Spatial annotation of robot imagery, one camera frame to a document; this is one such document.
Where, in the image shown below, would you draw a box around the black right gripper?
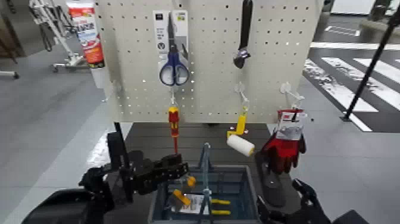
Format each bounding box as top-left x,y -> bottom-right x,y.
256,178 -> 330,224

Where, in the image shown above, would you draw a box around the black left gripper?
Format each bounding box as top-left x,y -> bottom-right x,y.
133,153 -> 190,195

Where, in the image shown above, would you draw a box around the red yellow screwdriver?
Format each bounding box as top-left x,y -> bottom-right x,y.
168,107 -> 181,155

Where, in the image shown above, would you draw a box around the red black work gloves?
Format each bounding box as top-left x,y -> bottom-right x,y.
258,131 -> 307,175

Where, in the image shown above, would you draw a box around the clear plastic pegboard hook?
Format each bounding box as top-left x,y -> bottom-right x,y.
169,86 -> 179,108
280,82 -> 305,110
234,82 -> 250,108

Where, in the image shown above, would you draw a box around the grey red glove label card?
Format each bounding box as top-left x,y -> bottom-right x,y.
274,108 -> 306,141

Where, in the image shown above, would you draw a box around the beige perforated pegboard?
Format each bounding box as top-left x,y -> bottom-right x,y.
93,0 -> 324,125

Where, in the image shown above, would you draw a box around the white scissors packaging card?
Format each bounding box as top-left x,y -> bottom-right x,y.
153,10 -> 189,63

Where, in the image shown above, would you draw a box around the white metal wheeled stand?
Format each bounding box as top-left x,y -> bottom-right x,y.
29,0 -> 90,74

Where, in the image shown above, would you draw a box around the red white rolled banner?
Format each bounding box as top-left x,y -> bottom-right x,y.
66,0 -> 106,69

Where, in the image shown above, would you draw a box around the black slanted pole stand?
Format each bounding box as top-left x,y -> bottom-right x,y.
340,6 -> 400,123

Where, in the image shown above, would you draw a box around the black adjustable wrench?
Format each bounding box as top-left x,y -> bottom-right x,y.
233,0 -> 253,70

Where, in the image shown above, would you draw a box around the white stand leg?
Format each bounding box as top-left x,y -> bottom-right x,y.
0,70 -> 20,80

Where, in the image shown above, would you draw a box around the grey concrete block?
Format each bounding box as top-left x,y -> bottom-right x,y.
358,19 -> 400,45

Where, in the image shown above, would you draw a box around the white background panel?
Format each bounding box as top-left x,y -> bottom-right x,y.
330,0 -> 376,15

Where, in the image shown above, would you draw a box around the brown wooden furniture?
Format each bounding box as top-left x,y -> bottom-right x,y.
0,0 -> 26,60

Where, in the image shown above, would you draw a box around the grey blue crate with handle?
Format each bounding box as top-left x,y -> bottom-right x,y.
148,142 -> 263,224

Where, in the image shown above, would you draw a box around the yellow handled pliers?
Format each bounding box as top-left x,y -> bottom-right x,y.
210,198 -> 232,216

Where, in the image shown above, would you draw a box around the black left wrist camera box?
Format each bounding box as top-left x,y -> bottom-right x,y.
107,131 -> 125,172

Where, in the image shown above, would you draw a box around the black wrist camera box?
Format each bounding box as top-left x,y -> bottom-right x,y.
332,209 -> 370,224
107,131 -> 125,172

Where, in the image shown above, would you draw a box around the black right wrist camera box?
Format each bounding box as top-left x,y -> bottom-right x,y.
332,209 -> 370,224

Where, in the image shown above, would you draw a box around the yellow handled paint roller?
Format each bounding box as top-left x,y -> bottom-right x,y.
226,106 -> 256,157

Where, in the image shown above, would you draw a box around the blue handled scissors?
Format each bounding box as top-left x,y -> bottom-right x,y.
159,12 -> 190,87

